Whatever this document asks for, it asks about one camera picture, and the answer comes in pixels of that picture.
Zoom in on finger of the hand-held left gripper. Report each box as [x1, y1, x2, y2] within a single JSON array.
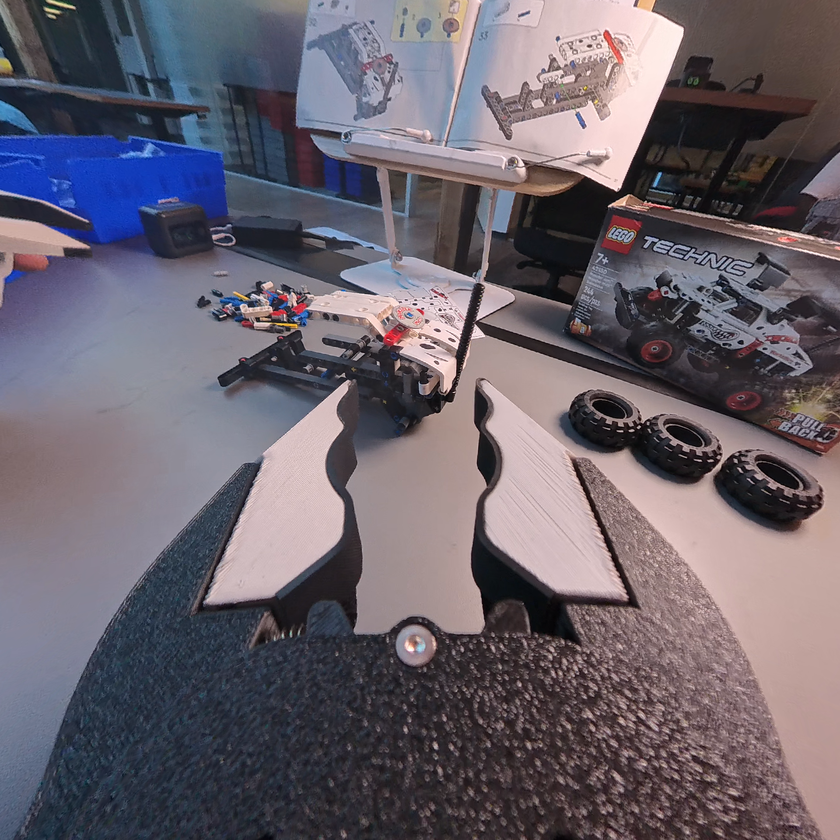
[[0, 218, 91, 306], [0, 190, 93, 232]]

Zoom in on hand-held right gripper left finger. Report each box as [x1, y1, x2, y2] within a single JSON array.
[[202, 381, 363, 609]]

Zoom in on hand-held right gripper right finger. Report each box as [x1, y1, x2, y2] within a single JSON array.
[[472, 379, 631, 602]]

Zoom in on pile of small toy bricks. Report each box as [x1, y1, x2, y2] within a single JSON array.
[[196, 281, 316, 328]]

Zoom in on toy truck chassis model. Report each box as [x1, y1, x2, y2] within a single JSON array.
[[218, 282, 485, 437]]

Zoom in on black toy tyre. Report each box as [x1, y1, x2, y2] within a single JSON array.
[[715, 449, 825, 524], [569, 390, 644, 449], [640, 413, 724, 479]]

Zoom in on grey desk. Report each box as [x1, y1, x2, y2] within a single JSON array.
[[0, 223, 840, 840]]

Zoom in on blue storage bin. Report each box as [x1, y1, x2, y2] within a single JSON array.
[[66, 136, 228, 244], [0, 134, 132, 198]]

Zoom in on black power adapter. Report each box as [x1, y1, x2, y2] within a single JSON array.
[[233, 215, 304, 249]]

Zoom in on sticker sheet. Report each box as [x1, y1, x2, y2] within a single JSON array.
[[387, 285, 487, 342]]

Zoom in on red blue drawer cabinet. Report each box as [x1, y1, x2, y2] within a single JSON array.
[[223, 85, 395, 198]]

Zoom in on toy truck set box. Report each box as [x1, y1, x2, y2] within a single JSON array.
[[564, 193, 840, 455]]

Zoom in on white book stand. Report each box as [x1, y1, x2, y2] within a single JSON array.
[[310, 128, 586, 324]]

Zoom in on white paper sheet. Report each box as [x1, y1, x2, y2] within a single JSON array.
[[305, 226, 388, 253]]

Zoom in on black office chair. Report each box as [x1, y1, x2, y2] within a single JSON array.
[[515, 177, 614, 303]]

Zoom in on wooden table black legs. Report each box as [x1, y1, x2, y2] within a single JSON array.
[[646, 85, 818, 217]]

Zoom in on instruction booklet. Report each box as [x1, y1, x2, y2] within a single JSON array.
[[295, 0, 685, 193]]

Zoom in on black desktop device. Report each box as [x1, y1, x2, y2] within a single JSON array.
[[682, 58, 726, 93]]

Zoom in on small black camera device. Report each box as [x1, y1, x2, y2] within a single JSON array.
[[139, 202, 216, 258]]

